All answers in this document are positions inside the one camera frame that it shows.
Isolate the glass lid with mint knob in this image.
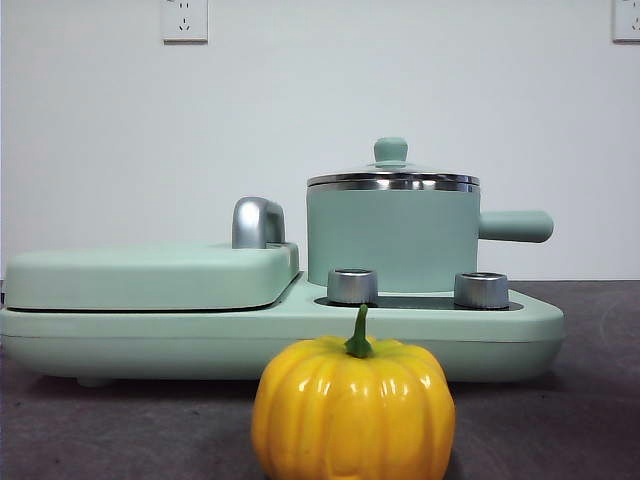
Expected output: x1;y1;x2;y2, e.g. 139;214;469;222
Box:
306;137;481;192

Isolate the yellow pumpkin with green stem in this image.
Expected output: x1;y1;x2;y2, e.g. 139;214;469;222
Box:
249;303;457;480

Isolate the silver control knob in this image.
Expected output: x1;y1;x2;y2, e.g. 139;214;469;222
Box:
453;271;510;308
326;268;380;305

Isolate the mint green griddle cover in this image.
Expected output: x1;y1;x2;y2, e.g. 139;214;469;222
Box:
3;241;301;312

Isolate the mint green breakfast machine base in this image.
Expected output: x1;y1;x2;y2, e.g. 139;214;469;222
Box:
0;271;566;389

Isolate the mint green pot with handle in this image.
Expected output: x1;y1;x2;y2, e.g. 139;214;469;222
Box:
305;182;555;296

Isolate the silver cover handle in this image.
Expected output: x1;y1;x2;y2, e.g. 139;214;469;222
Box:
231;196;287;250

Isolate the white wall socket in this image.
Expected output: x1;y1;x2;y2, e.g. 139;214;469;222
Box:
611;0;640;44
160;0;209;44

